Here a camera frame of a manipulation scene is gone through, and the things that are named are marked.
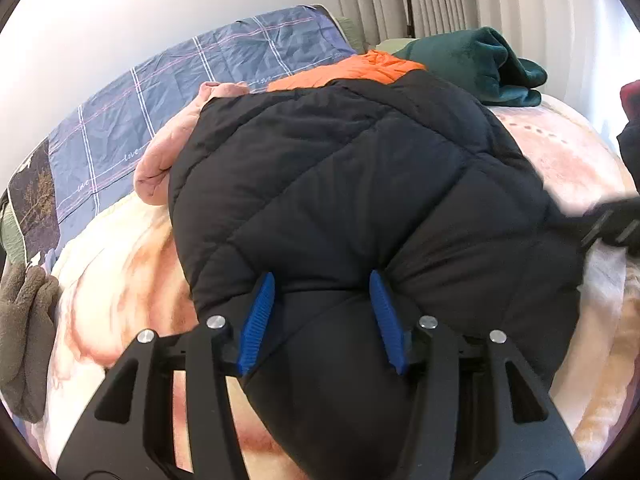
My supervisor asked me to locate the pink folded jacket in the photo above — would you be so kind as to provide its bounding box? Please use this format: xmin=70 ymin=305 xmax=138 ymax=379
xmin=134 ymin=81 xmax=250 ymax=206

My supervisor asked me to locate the orange folded puffer jacket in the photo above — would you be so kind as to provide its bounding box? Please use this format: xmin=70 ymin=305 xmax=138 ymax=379
xmin=267 ymin=50 xmax=426 ymax=92

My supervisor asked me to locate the cream fleece blanket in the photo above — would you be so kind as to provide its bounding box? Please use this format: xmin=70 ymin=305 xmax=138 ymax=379
xmin=30 ymin=96 xmax=639 ymax=467

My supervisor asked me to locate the brown fleece folded garment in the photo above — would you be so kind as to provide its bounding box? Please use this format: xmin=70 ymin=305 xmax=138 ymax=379
xmin=1 ymin=263 xmax=60 ymax=424

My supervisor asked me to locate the black puffer jacket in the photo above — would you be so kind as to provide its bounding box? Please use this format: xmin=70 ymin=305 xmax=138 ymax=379
xmin=169 ymin=70 xmax=584 ymax=479

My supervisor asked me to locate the blue plaid pillow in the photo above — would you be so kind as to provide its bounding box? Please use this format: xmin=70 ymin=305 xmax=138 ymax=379
xmin=49 ymin=6 xmax=356 ymax=248

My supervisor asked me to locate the dark patterned pillow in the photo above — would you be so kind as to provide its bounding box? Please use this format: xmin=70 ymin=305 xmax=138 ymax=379
xmin=1 ymin=140 xmax=60 ymax=266

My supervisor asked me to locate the beige curtain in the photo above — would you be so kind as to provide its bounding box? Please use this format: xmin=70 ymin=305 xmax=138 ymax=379
xmin=337 ymin=0 xmax=639 ymax=136

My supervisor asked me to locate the dark green folded garment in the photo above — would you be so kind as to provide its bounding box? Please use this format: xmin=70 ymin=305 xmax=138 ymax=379
xmin=395 ymin=27 xmax=548 ymax=107

